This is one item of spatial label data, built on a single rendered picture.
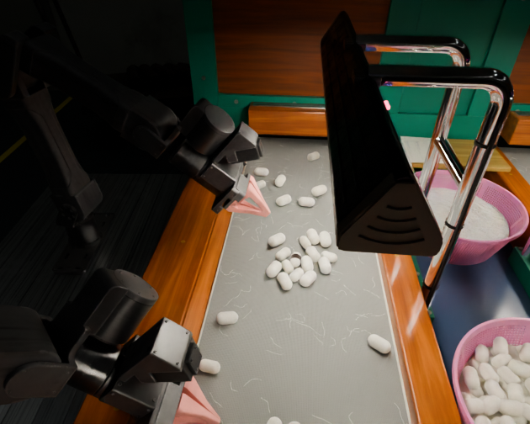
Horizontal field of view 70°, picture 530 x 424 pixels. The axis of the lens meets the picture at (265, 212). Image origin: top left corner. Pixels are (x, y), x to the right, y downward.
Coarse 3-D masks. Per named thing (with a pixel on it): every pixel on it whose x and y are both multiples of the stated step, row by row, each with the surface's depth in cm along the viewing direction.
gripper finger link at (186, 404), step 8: (184, 400) 43; (192, 400) 44; (184, 408) 43; (192, 408) 44; (200, 408) 45; (176, 416) 43; (184, 416) 47; (192, 416) 44; (200, 416) 45; (208, 416) 46
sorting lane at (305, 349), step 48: (288, 144) 110; (288, 192) 91; (240, 240) 77; (288, 240) 77; (240, 288) 67; (336, 288) 67; (240, 336) 59; (288, 336) 59; (336, 336) 59; (384, 336) 59; (240, 384) 53; (288, 384) 53; (336, 384) 53; (384, 384) 53
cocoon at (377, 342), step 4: (372, 336) 57; (376, 336) 57; (368, 340) 57; (372, 340) 57; (376, 340) 56; (380, 340) 56; (384, 340) 56; (372, 344) 57; (376, 344) 56; (380, 344) 56; (384, 344) 56; (388, 344) 56; (376, 348) 56; (380, 348) 56; (384, 348) 56; (388, 348) 56; (384, 352) 56
